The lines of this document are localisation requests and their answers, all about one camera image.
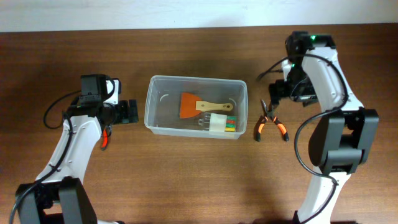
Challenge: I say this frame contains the orange handled pliers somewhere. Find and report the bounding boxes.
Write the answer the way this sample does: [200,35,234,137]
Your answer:
[254,99,290,142]

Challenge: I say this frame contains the orange scraper wooden handle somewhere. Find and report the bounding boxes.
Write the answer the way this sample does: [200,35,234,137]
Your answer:
[180,92,234,119]

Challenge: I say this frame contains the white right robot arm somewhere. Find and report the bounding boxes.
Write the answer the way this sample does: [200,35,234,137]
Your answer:
[269,31,379,223]

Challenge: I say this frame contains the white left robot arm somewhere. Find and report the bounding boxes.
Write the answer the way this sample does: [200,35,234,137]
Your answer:
[9,74,138,224]

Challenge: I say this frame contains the clear plastic container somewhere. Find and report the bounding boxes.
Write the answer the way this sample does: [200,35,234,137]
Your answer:
[144,75,248,139]

